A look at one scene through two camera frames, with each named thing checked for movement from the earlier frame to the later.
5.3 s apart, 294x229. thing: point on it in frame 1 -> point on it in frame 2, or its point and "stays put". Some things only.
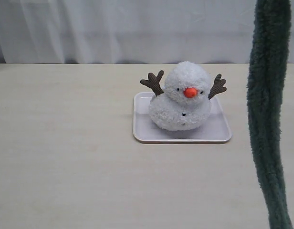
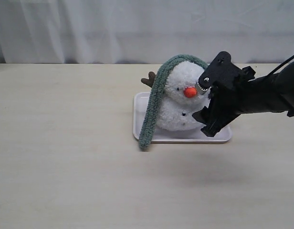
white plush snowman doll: [183, 104] stays put
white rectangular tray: [216, 130] stays put
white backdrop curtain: [130, 31] stays put
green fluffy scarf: [268, 72] -> [147, 125]
